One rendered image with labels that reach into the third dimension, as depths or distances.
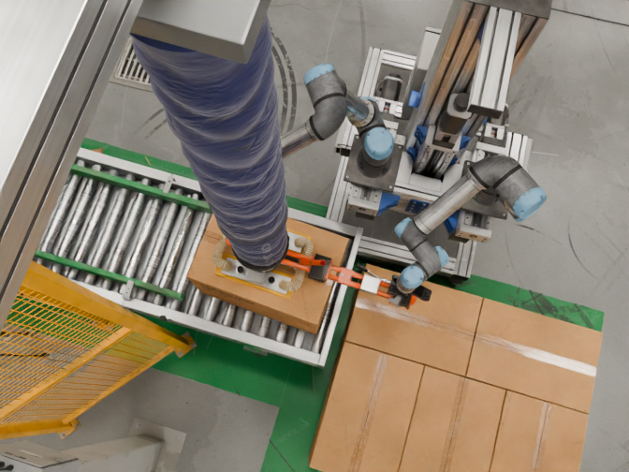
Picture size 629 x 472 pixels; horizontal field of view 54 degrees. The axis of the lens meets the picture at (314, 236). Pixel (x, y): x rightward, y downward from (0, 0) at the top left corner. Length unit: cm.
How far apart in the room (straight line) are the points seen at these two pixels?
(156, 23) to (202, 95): 27
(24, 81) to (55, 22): 6
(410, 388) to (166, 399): 138
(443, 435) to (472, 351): 42
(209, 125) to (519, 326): 230
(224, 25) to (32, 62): 27
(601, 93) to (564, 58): 32
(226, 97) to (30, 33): 51
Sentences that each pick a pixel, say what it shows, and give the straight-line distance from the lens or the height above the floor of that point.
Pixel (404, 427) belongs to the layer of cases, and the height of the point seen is 54.
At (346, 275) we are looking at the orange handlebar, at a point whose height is 109.
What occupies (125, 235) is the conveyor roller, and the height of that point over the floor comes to 55.
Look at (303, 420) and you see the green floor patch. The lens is 354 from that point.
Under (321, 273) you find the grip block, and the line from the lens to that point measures 250.
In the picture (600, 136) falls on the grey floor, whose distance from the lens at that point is 430.
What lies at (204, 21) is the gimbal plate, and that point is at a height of 288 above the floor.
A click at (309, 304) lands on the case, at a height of 95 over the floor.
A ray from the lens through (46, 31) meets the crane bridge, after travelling 63.
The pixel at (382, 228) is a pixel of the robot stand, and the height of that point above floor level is 21.
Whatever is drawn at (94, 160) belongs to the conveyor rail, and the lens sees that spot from 335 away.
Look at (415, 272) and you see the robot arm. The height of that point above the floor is 143.
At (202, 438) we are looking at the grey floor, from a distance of 359.
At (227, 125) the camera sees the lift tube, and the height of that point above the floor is 248.
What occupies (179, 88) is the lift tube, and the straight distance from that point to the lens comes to 107.
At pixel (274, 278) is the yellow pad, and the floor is 97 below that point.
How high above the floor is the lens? 354
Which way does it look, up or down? 75 degrees down
